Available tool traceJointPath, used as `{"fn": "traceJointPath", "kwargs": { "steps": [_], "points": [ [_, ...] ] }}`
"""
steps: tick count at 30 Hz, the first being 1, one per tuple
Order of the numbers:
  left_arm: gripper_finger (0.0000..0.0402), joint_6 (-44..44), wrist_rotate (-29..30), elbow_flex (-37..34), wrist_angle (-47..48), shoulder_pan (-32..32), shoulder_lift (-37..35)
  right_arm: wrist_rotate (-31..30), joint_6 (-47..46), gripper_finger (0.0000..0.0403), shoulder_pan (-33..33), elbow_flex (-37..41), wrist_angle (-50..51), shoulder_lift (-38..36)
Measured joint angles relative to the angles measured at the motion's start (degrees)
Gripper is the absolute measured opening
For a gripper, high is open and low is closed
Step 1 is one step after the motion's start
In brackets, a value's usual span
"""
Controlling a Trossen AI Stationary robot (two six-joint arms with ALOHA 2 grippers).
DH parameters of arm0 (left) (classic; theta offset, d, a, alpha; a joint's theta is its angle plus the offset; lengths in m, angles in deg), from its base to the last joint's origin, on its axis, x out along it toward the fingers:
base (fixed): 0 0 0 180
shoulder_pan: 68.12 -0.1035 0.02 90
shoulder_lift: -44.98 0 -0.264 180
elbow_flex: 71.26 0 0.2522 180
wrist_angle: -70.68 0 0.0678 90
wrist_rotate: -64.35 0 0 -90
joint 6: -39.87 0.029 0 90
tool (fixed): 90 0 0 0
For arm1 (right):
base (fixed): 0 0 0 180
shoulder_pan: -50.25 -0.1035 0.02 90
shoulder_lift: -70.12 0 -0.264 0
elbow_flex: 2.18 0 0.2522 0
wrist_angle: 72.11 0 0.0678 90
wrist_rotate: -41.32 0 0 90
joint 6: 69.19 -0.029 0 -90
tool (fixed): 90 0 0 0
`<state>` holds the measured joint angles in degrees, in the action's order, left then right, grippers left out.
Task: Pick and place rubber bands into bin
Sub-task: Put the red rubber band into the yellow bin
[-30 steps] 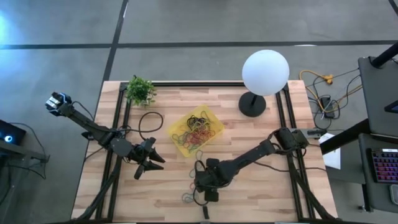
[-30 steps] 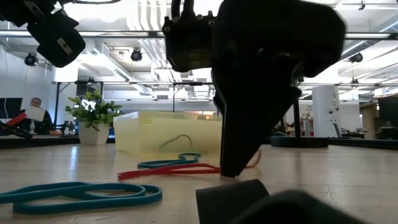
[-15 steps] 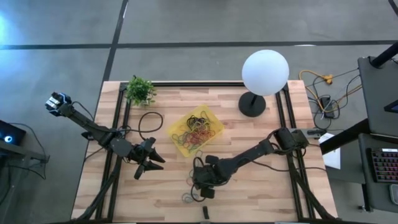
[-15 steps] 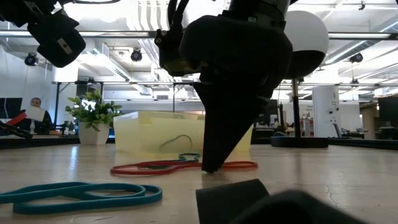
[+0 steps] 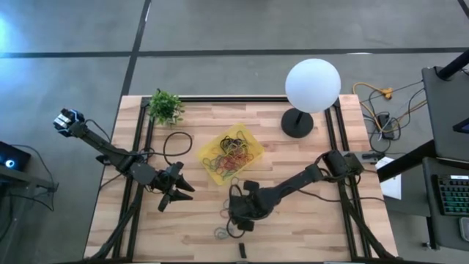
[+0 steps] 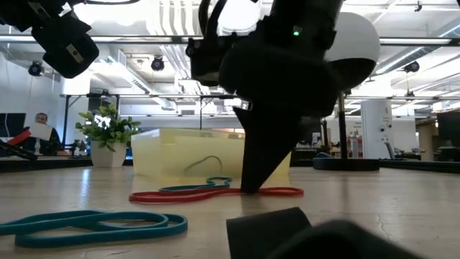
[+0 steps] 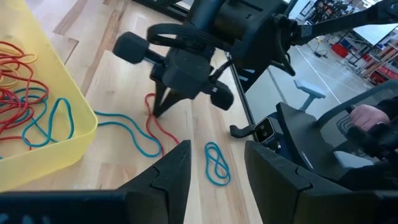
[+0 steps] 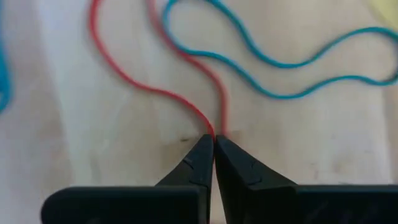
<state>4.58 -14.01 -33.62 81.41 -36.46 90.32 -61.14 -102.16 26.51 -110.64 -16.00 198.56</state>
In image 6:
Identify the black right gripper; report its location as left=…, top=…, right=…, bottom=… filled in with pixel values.
left=218, top=21, right=339, bottom=194

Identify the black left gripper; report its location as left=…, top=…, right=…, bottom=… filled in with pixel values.
left=32, top=14, right=100, bottom=78

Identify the red rubber band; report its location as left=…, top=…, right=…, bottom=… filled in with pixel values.
left=128, top=186, right=305, bottom=205

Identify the black rubber strip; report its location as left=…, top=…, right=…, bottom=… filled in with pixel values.
left=225, top=206, right=420, bottom=259

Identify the yellow translucent plastic bin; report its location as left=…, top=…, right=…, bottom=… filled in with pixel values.
left=130, top=128, right=293, bottom=182

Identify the black spotlight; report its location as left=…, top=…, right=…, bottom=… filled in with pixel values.
left=402, top=60, right=420, bottom=75
left=28, top=60, right=45, bottom=78
left=150, top=55, right=166, bottom=73

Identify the black monitor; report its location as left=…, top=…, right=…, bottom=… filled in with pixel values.
left=298, top=115, right=322, bottom=148
left=0, top=112, right=27, bottom=138
left=436, top=110, right=460, bottom=149

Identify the person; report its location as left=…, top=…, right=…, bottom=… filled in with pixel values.
left=22, top=112, right=63, bottom=157

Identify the white paper sheet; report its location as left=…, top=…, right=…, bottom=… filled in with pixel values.
left=28, top=122, right=54, bottom=142

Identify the green plant in white pot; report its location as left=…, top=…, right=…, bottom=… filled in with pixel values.
left=74, top=103, right=143, bottom=168

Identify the red and black device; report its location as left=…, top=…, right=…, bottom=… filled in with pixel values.
left=0, top=129, right=39, bottom=162

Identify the white column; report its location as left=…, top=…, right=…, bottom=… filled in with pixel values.
left=360, top=99, right=395, bottom=160

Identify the black bar with light strips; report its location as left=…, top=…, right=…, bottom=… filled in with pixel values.
left=0, top=34, right=460, bottom=47

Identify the grey office chair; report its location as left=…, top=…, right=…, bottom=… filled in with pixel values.
left=383, top=141, right=397, bottom=160

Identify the white globe table lamp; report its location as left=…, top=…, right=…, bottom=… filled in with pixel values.
left=323, top=12, right=381, bottom=172

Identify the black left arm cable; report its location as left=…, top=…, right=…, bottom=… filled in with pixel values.
left=81, top=0, right=142, bottom=6

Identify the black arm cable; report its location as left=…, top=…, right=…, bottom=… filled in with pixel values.
left=81, top=0, right=142, bottom=6
left=198, top=0, right=231, bottom=37

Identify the black metal workstation frame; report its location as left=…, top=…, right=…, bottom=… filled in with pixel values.
left=198, top=94, right=238, bottom=135

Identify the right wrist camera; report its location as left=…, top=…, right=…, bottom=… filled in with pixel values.
left=185, top=31, right=239, bottom=88

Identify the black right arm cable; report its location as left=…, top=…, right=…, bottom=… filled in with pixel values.
left=198, top=0, right=231, bottom=37

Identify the black aluminium table frame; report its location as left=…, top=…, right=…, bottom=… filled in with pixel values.
left=0, top=155, right=460, bottom=173

